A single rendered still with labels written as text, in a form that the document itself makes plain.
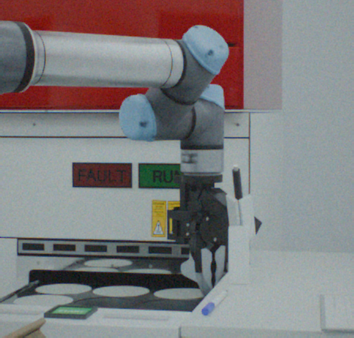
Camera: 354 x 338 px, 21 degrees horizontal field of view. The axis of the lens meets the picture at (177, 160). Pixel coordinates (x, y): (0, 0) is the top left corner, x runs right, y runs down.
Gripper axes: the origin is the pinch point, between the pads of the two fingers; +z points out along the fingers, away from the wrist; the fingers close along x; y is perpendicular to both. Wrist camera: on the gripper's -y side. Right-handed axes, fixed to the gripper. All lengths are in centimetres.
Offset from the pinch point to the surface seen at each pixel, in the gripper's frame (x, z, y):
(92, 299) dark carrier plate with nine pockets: 14.1, 1.4, 14.6
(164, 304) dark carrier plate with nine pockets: 8.5, 1.4, 2.8
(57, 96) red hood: 8.0, -33.6, 31.1
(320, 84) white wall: -144, -40, 78
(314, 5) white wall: -142, -66, 80
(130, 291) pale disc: 5.0, 1.3, 14.8
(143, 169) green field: -4.0, -19.9, 20.6
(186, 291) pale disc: -1.6, 1.2, 7.2
